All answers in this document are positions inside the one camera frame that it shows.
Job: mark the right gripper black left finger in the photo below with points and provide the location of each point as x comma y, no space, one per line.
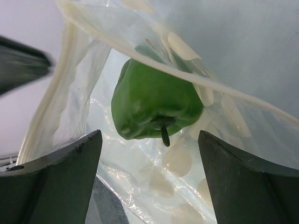
53,189

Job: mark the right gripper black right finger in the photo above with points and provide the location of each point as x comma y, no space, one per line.
246,189

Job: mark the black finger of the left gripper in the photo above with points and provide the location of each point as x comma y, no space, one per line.
20,64

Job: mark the dark green fake pepper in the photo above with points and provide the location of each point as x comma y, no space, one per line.
149,103

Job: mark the clear polka dot zip bag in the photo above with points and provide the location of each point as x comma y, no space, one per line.
242,57

